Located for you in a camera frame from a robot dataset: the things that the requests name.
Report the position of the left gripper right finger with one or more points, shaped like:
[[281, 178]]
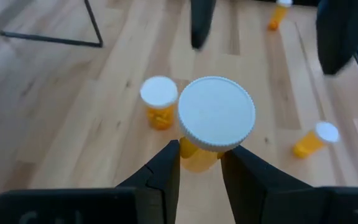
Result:
[[275, 202]]

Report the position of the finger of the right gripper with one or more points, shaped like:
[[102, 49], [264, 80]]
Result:
[[337, 34], [202, 21]]

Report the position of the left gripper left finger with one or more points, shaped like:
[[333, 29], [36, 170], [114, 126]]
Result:
[[89, 208]]

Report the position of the small orange medicine bottle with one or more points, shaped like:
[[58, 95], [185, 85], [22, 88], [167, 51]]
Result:
[[275, 20], [326, 132], [216, 112]]

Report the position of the large orange medicine bottle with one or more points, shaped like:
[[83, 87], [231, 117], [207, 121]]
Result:
[[158, 93]]

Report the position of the wooden shelf black legs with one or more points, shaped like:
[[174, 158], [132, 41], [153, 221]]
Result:
[[93, 21]]

